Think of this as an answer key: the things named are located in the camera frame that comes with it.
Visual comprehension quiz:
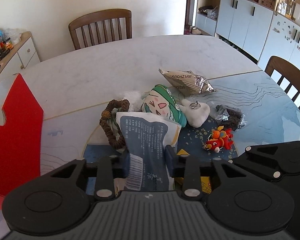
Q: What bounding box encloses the white wrapper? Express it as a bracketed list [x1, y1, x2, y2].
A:
[122, 90, 145, 112]

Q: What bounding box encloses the red dragon plush keychain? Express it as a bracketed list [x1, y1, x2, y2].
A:
[203, 126, 234, 153]

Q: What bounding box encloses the wooden chair at far side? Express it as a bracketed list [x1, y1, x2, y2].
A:
[68, 9, 132, 50]

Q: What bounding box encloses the brown wooden bead bracelet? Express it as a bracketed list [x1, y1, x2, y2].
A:
[99, 99, 131, 153]

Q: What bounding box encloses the clear bag of dark bits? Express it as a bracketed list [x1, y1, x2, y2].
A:
[213, 105, 246, 132]

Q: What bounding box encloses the white wooden sideboard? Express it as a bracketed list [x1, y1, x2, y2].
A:
[0, 31, 40, 81]

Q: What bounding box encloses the silver foil snack bag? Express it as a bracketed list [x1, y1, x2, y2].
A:
[159, 69, 215, 96]

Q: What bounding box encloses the wooden chair at right side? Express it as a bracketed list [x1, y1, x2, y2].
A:
[264, 56, 300, 111]

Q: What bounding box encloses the wooden chair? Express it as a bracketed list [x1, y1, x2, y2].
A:
[264, 56, 300, 111]
[68, 9, 132, 50]

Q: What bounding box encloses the blue white snack packet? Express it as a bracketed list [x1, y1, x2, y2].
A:
[116, 112, 181, 192]

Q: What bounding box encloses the green cartoon face plush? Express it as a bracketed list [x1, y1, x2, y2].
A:
[141, 85, 187, 127]

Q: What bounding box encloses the red white cardboard box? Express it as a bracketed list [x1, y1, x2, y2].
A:
[0, 74, 44, 239]

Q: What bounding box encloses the blue patterned table mat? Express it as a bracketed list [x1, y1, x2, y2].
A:
[40, 71, 300, 174]

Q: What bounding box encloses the white wall cabinet unit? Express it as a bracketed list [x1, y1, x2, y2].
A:
[193, 0, 300, 69]

